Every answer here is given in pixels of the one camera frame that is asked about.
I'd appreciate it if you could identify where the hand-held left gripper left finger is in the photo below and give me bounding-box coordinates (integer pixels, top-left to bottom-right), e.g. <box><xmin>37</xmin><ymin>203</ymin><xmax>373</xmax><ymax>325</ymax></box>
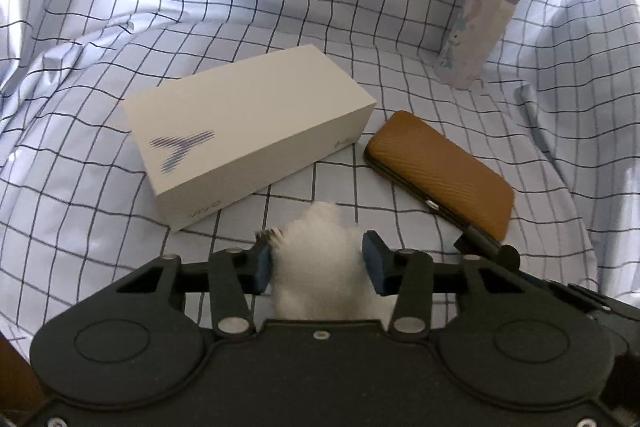
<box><xmin>115</xmin><ymin>234</ymin><xmax>275</xmax><ymax>339</ymax></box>

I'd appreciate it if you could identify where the brown textured case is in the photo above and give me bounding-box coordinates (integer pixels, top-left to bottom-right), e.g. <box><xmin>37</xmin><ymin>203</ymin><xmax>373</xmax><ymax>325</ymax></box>
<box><xmin>363</xmin><ymin>110</ymin><xmax>516</xmax><ymax>242</ymax></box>

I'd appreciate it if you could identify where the purple-capped printed bottle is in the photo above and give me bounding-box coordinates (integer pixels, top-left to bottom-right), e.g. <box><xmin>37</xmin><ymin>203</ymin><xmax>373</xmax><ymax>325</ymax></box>
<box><xmin>434</xmin><ymin>0</ymin><xmax>527</xmax><ymax>90</ymax></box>

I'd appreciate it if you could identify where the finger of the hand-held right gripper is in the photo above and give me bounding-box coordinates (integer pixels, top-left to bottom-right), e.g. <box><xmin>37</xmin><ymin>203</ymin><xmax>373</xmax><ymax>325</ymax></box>
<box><xmin>454</xmin><ymin>227</ymin><xmax>601</xmax><ymax>313</ymax></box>

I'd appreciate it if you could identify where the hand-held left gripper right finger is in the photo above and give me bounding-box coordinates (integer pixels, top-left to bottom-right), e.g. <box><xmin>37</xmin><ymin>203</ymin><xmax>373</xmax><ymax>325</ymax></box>
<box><xmin>361</xmin><ymin>229</ymin><xmax>523</xmax><ymax>339</ymax></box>

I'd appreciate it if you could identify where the fluffy white plush cloth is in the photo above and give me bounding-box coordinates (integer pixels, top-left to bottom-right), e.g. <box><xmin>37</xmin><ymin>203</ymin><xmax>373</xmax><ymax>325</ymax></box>
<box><xmin>270</xmin><ymin>202</ymin><xmax>401</xmax><ymax>323</ymax></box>

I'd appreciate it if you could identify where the white cardboard box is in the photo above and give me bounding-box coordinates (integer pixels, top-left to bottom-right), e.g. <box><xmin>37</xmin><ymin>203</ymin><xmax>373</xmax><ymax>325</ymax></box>
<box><xmin>121</xmin><ymin>44</ymin><xmax>377</xmax><ymax>232</ymax></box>

